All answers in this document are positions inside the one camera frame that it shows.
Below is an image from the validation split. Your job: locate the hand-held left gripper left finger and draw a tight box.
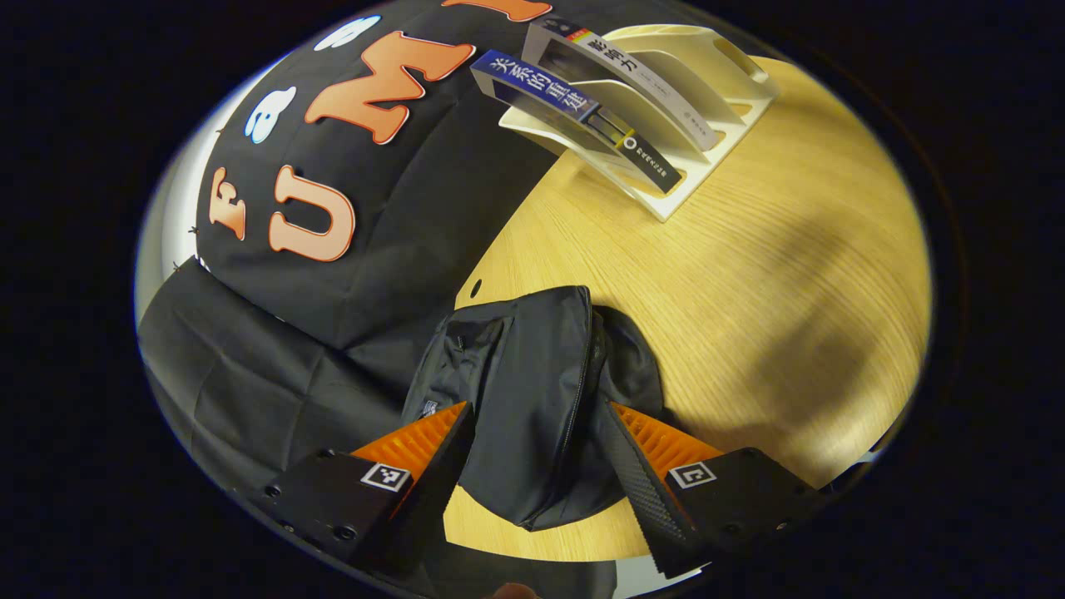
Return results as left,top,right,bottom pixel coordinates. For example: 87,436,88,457
237,401,477,579

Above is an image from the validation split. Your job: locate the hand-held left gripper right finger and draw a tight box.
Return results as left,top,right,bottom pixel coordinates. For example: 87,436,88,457
601,401,833,581

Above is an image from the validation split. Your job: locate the black schoolbag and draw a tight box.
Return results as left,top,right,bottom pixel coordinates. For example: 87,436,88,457
402,285,666,533

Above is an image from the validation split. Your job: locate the blue cover book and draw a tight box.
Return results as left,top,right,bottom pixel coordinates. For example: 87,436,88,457
470,48,685,196

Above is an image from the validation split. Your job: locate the grey portrait cover book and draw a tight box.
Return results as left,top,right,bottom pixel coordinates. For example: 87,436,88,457
522,18,721,153

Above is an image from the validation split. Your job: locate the white plastic bookshelf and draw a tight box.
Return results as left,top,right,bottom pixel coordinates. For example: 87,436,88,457
498,23,781,224

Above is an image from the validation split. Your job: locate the black backdrop cloth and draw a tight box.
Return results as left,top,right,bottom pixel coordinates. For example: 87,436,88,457
137,0,600,500

